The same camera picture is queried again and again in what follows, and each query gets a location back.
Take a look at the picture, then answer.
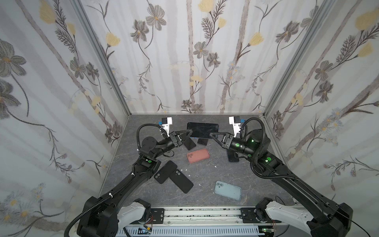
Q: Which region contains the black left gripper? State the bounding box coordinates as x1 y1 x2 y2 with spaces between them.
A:
151 131 190 161

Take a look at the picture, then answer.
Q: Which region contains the black phone blue edge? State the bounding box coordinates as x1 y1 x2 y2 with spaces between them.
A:
187 122 219 139

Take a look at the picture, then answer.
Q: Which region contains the pink phone case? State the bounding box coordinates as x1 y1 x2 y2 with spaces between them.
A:
187 149 210 164

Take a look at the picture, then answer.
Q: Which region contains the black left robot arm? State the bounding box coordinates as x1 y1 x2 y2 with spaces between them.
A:
64 123 192 237

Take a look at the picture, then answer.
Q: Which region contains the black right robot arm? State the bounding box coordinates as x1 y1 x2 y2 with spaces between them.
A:
210 117 354 237

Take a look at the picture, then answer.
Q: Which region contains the black phone upper middle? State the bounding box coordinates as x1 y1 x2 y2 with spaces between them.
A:
197 138 208 146

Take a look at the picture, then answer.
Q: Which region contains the black phone purple edge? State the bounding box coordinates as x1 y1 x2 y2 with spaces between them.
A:
184 140 196 151

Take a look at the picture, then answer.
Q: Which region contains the black phone right side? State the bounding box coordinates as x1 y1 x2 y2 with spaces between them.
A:
227 150 239 163

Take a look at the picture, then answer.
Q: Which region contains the black phone case lower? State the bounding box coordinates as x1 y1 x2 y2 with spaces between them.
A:
169 169 193 194

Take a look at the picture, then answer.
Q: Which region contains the black phone case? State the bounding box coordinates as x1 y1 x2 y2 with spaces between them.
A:
169 169 193 194
154 161 177 184

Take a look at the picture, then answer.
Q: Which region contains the black phone case left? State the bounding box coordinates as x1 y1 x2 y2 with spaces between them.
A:
154 161 177 184

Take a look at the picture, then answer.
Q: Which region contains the light blue phone case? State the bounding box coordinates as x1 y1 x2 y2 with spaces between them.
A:
214 181 242 200

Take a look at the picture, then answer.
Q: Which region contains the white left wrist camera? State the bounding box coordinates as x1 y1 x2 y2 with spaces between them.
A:
159 117 173 137

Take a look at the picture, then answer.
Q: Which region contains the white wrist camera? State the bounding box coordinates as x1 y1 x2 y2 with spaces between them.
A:
229 116 245 137
159 117 173 137

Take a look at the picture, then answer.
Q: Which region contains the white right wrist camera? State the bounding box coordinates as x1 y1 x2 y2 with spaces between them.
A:
229 116 245 137

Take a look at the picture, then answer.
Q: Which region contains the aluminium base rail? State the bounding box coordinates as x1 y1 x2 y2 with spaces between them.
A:
115 205 323 237

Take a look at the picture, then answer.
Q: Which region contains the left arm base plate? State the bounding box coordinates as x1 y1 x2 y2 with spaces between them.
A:
142 208 165 225

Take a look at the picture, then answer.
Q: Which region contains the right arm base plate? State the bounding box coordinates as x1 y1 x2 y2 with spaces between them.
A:
239 207 273 224

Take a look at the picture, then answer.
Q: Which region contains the white slotted cable duct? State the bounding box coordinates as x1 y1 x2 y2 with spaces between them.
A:
116 226 265 237

